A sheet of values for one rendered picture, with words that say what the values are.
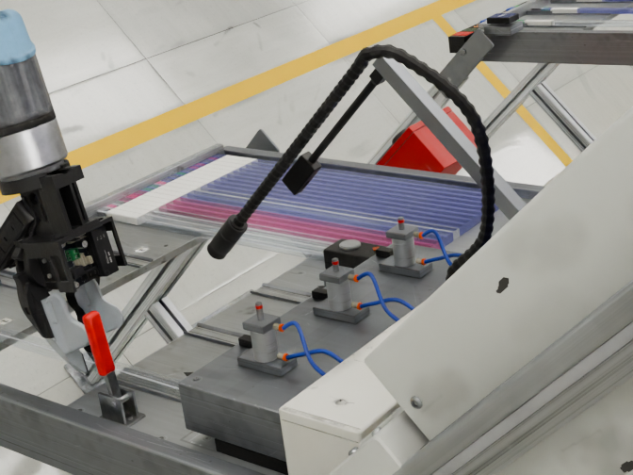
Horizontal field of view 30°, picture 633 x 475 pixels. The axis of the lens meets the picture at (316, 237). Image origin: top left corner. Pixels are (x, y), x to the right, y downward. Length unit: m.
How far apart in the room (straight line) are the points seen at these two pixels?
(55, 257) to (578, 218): 0.63
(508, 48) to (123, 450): 1.51
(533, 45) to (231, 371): 1.44
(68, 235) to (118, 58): 1.83
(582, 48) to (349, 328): 1.32
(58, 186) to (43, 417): 0.22
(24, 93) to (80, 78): 1.72
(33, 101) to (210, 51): 1.99
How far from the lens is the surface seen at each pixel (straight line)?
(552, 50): 2.35
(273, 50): 3.24
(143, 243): 1.54
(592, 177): 0.66
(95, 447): 1.11
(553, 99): 3.21
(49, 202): 1.15
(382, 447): 0.80
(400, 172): 1.63
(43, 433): 1.17
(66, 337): 1.21
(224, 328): 1.27
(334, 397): 0.94
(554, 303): 0.70
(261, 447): 1.01
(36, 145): 1.15
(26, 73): 1.15
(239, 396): 1.01
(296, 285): 1.34
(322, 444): 0.92
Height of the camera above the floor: 1.97
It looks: 43 degrees down
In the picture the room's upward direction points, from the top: 41 degrees clockwise
